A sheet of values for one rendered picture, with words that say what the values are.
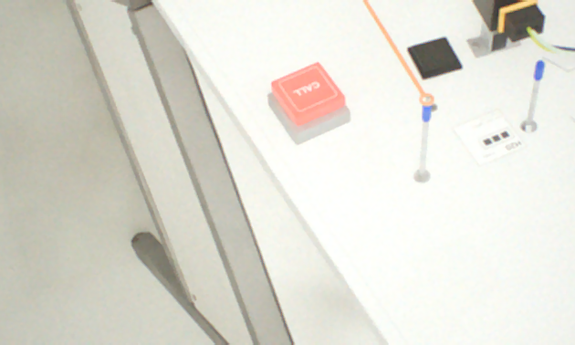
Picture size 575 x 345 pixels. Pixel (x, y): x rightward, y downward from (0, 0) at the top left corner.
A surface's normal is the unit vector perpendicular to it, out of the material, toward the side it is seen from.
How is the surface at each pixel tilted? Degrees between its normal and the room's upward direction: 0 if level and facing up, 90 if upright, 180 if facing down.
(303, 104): 54
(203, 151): 0
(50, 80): 0
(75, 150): 0
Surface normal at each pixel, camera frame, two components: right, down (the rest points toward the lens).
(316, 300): 0.37, 0.21
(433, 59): -0.04, -0.60
